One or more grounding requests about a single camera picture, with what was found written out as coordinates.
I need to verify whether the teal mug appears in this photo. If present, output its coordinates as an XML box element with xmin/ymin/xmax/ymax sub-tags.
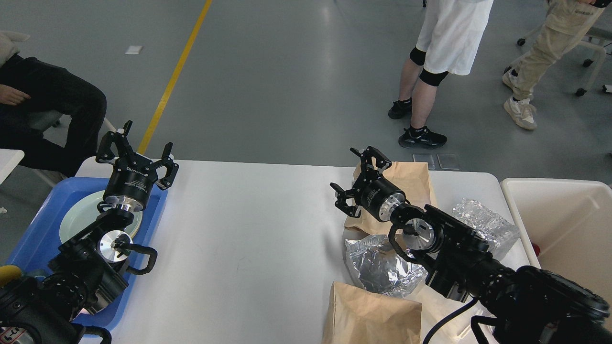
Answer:
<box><xmin>0</xmin><ymin>264</ymin><xmax>23</xmax><ymax>288</ymax></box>

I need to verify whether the pink ribbed mug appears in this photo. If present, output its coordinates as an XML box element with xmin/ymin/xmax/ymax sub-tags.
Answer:
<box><xmin>79</xmin><ymin>295</ymin><xmax>112</xmax><ymax>315</ymax></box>

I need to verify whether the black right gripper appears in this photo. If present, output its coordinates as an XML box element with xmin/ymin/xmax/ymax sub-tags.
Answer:
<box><xmin>330</xmin><ymin>147</ymin><xmax>406</xmax><ymax>222</ymax></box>

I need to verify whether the person in white shorts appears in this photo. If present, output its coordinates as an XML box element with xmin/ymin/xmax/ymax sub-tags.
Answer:
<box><xmin>388</xmin><ymin>0</ymin><xmax>492</xmax><ymax>148</ymax></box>

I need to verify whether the white plastic bin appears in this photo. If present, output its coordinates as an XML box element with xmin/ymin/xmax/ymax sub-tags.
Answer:
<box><xmin>501</xmin><ymin>178</ymin><xmax>612</xmax><ymax>302</ymax></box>

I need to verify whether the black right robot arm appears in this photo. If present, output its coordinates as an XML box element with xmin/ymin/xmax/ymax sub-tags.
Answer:
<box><xmin>331</xmin><ymin>146</ymin><xmax>612</xmax><ymax>344</ymax></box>

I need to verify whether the seated person at left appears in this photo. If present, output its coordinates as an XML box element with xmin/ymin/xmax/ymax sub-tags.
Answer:
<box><xmin>0</xmin><ymin>31</ymin><xmax>107</xmax><ymax>178</ymax></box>

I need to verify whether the blue plastic tray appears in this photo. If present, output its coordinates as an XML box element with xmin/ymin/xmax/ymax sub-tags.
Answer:
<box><xmin>7</xmin><ymin>177</ymin><xmax>167</xmax><ymax>331</ymax></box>

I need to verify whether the green plate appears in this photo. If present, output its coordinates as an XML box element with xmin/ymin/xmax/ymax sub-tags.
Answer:
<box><xmin>59</xmin><ymin>190</ymin><xmax>144</xmax><ymax>245</ymax></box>

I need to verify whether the brown paper bag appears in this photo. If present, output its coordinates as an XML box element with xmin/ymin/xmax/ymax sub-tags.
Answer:
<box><xmin>322</xmin><ymin>281</ymin><xmax>422</xmax><ymax>344</ymax></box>
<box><xmin>344</xmin><ymin>161</ymin><xmax>437</xmax><ymax>235</ymax></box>

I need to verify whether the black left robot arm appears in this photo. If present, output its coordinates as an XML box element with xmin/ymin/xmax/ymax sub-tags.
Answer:
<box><xmin>1</xmin><ymin>120</ymin><xmax>179</xmax><ymax>344</ymax></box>

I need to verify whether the person in beige trousers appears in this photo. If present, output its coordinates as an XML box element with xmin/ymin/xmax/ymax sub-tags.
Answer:
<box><xmin>502</xmin><ymin>0</ymin><xmax>610</xmax><ymax>130</ymax></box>

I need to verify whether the white side table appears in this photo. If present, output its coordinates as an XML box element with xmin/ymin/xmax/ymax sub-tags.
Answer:
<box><xmin>0</xmin><ymin>149</ymin><xmax>24</xmax><ymax>183</ymax></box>

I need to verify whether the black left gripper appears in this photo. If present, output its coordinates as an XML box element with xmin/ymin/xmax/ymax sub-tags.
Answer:
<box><xmin>96</xmin><ymin>120</ymin><xmax>179</xmax><ymax>212</ymax></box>

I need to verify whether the crumpled foil large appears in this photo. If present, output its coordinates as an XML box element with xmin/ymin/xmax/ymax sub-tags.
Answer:
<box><xmin>345</xmin><ymin>235</ymin><xmax>426</xmax><ymax>298</ymax></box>

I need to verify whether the foil small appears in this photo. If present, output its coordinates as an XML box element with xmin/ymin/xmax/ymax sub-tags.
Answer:
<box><xmin>451</xmin><ymin>198</ymin><xmax>520</xmax><ymax>261</ymax></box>

